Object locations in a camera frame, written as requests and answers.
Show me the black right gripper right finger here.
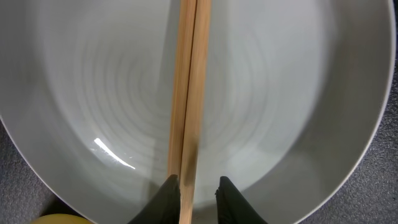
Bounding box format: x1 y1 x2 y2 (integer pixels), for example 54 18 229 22
215 176 267 224

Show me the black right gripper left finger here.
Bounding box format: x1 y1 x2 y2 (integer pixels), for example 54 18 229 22
128 174 181 224

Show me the wooden chopstick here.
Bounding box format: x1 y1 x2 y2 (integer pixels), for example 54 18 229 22
167 0 197 176
179 0 211 224

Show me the yellow bowl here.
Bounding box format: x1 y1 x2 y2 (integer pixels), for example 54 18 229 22
30 214 93 224

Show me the round black serving tray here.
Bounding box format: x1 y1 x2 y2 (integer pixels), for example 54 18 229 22
0 0 398 224

